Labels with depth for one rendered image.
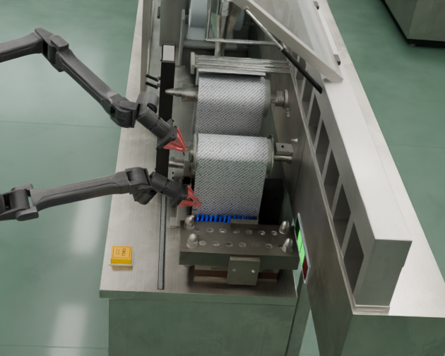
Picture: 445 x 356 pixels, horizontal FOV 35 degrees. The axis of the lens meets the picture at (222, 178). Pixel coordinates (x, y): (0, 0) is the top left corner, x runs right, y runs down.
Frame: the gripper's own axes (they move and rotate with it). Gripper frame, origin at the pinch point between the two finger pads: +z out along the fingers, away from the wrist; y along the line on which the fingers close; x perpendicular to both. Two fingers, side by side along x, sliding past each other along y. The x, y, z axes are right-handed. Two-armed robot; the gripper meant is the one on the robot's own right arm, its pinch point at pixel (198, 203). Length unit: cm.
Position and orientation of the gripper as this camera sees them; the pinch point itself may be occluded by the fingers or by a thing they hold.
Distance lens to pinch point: 244.8
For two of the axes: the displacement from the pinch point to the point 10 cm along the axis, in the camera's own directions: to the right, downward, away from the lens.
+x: 5.7, -6.8, -4.7
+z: 8.2, 4.4, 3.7
